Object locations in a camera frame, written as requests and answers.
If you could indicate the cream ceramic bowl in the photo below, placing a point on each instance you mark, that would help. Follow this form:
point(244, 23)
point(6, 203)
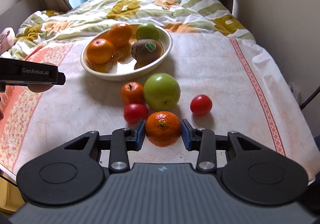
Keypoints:
point(152, 64)

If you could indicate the pink pillow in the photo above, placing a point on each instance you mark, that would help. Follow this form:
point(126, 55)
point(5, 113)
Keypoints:
point(5, 39)

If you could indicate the yellow bag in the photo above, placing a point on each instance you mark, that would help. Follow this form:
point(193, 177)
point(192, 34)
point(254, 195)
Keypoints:
point(11, 194)

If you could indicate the large orange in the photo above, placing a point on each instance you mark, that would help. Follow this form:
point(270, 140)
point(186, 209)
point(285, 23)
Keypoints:
point(100, 51)
point(120, 35)

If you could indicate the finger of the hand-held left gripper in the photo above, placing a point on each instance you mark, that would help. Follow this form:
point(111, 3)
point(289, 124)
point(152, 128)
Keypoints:
point(62, 78)

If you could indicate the green and orange floral quilt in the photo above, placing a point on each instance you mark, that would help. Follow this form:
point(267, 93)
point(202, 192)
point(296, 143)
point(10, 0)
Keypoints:
point(87, 14)

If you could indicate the red cherry tomato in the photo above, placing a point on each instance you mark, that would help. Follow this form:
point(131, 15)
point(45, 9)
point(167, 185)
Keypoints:
point(201, 105)
point(135, 113)

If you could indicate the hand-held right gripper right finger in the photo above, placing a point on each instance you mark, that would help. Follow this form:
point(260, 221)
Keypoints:
point(186, 136)

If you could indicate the green apple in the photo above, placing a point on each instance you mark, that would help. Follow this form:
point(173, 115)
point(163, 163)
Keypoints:
point(147, 31)
point(161, 91)

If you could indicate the clear plastic bag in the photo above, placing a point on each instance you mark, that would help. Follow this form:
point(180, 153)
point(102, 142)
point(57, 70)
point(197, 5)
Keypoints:
point(294, 91)

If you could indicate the white cloth with pink border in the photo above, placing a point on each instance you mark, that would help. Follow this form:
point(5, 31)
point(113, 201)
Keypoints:
point(225, 84)

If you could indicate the brown kiwi with green sticker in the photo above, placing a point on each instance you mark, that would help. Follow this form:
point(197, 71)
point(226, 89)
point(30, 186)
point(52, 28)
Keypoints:
point(146, 51)

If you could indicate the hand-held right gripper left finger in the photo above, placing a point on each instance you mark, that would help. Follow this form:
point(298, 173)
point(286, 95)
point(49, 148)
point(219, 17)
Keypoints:
point(140, 136)

